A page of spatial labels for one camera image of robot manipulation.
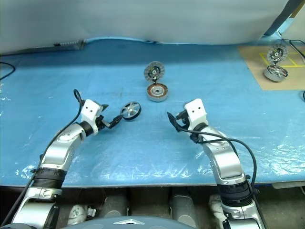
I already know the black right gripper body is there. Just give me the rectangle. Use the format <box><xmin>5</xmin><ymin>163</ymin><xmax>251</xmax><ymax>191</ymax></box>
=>
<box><xmin>175</xmin><ymin>108</ymin><xmax>190</xmax><ymax>128</ymax></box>

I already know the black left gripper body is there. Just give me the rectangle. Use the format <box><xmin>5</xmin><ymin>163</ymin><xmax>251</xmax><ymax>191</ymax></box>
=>
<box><xmin>96</xmin><ymin>110</ymin><xmax>112</xmax><ymax>131</ymax></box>

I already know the grey motor stator housing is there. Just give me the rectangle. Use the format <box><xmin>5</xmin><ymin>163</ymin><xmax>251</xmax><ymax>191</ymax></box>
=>
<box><xmin>146</xmin><ymin>83</ymin><xmax>169</xmax><ymax>103</ymax></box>

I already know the finned grey motor cover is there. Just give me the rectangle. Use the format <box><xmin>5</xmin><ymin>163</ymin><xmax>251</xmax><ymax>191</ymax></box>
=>
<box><xmin>143</xmin><ymin>61</ymin><xmax>166</xmax><ymax>83</ymax></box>
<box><xmin>266</xmin><ymin>42</ymin><xmax>288</xmax><ymax>64</ymax></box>

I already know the grey motor housing with rotor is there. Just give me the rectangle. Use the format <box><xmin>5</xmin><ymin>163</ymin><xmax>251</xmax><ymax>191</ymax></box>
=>
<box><xmin>263</xmin><ymin>64</ymin><xmax>289</xmax><ymax>83</ymax></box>

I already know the blue table mat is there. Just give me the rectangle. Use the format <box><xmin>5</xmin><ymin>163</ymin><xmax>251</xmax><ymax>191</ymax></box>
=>
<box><xmin>0</xmin><ymin>35</ymin><xmax>305</xmax><ymax>189</ymax></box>

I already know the grey power strip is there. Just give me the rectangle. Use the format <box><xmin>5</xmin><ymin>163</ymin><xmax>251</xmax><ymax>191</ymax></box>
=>
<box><xmin>53</xmin><ymin>40</ymin><xmax>86</xmax><ymax>50</ymax></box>

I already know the grey rounded cylinder shape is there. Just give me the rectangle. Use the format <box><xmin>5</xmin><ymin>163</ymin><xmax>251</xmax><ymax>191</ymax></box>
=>
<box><xmin>169</xmin><ymin>193</ymin><xmax>200</xmax><ymax>222</ymax></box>
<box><xmin>101</xmin><ymin>189</ymin><xmax>131</xmax><ymax>219</ymax></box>

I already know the brown cardboard sheet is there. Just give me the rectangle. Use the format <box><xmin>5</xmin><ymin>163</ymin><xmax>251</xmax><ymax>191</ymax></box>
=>
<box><xmin>237</xmin><ymin>44</ymin><xmax>305</xmax><ymax>91</ymax></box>

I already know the white mottled rounded object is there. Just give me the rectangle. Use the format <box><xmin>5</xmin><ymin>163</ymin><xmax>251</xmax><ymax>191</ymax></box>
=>
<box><xmin>68</xmin><ymin>204</ymin><xmax>88</xmax><ymax>226</ymax></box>
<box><xmin>209</xmin><ymin>194</ymin><xmax>226</xmax><ymax>221</ymax></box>

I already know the white backdrop sheet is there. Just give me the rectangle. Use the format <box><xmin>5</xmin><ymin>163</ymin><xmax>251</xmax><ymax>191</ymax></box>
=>
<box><xmin>0</xmin><ymin>0</ymin><xmax>305</xmax><ymax>57</ymax></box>

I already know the grey robot torso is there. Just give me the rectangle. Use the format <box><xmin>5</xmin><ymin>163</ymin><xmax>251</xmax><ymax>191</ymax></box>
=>
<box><xmin>59</xmin><ymin>216</ymin><xmax>198</xmax><ymax>229</ymax></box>

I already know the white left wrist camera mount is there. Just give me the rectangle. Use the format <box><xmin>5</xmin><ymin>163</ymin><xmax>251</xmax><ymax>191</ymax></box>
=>
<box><xmin>80</xmin><ymin>99</ymin><xmax>103</xmax><ymax>136</ymax></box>

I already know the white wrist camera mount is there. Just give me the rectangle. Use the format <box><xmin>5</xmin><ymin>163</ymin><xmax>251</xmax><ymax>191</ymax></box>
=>
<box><xmin>80</xmin><ymin>99</ymin><xmax>103</xmax><ymax>136</ymax></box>
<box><xmin>184</xmin><ymin>98</ymin><xmax>209</xmax><ymax>131</ymax></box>

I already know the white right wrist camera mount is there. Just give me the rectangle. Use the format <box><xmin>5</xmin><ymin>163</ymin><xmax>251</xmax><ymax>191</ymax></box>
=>
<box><xmin>184</xmin><ymin>98</ymin><xmax>209</xmax><ymax>131</ymax></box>

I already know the black looped cable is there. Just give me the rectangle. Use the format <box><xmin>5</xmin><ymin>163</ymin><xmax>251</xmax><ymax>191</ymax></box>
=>
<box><xmin>0</xmin><ymin>61</ymin><xmax>16</xmax><ymax>81</ymax></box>

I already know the thin black cable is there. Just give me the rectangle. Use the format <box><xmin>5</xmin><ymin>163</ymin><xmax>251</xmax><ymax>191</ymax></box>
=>
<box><xmin>283</xmin><ymin>38</ymin><xmax>305</xmax><ymax>54</ymax></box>

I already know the dark blue slanted post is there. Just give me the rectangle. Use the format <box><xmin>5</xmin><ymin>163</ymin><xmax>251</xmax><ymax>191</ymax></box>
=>
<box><xmin>264</xmin><ymin>0</ymin><xmax>297</xmax><ymax>37</ymax></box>

